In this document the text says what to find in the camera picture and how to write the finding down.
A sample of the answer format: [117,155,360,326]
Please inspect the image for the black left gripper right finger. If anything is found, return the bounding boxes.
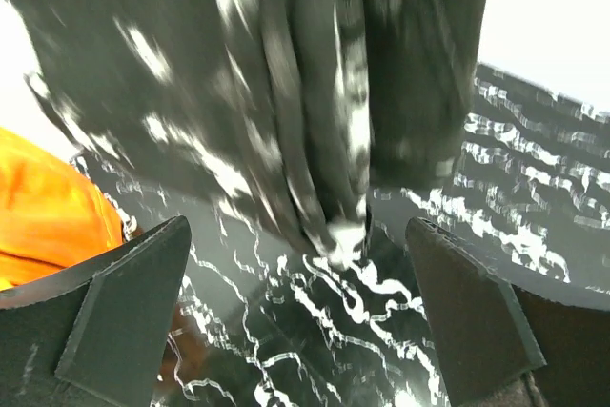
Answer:
[405,217,609,406]

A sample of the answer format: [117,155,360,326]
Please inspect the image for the black and white trousers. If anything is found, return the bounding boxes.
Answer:
[8,0,486,270]

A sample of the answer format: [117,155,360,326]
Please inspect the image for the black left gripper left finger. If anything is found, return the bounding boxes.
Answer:
[1,216,192,407]

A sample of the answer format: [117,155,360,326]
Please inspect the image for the orange trousers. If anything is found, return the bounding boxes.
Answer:
[1,129,124,290]

